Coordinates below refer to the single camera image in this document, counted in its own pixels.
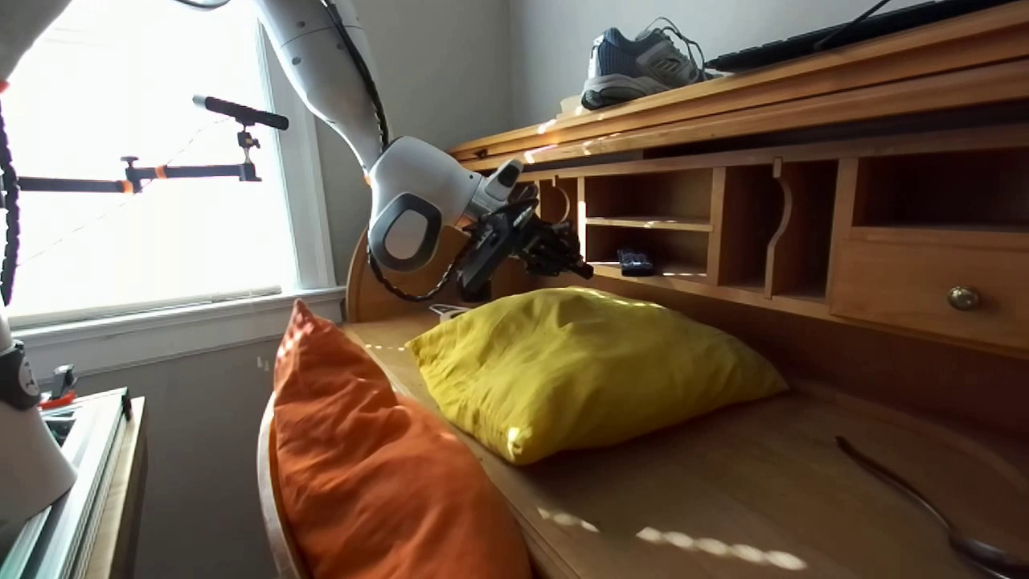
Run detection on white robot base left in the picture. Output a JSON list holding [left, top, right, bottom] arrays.
[[0, 318, 77, 541]]

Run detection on blue grey sneaker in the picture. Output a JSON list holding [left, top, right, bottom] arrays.
[[580, 20, 704, 109]]

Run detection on orange pillow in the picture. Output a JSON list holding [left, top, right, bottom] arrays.
[[267, 304, 530, 579]]

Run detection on wooden desk hutch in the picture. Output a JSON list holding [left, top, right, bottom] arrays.
[[457, 0, 1029, 354]]

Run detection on brass drawer knob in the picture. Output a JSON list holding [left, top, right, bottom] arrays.
[[950, 284, 981, 314]]

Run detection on grey remote controller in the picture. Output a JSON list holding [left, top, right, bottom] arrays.
[[619, 247, 655, 278]]

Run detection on yellow pillow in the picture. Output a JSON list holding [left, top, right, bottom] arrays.
[[409, 286, 787, 466]]

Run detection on black cable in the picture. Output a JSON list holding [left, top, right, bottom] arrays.
[[365, 180, 541, 306]]

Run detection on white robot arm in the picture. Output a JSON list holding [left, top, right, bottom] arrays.
[[253, 0, 592, 304]]

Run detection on metal spoon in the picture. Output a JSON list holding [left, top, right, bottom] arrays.
[[836, 438, 1029, 579]]

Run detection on round wooden board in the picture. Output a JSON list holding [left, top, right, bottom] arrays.
[[344, 229, 466, 323]]

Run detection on white side table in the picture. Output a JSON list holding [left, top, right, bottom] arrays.
[[0, 390, 147, 579]]

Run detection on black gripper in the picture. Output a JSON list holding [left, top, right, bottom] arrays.
[[457, 205, 592, 304]]

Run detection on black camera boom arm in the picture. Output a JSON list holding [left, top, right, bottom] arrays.
[[0, 93, 294, 198]]

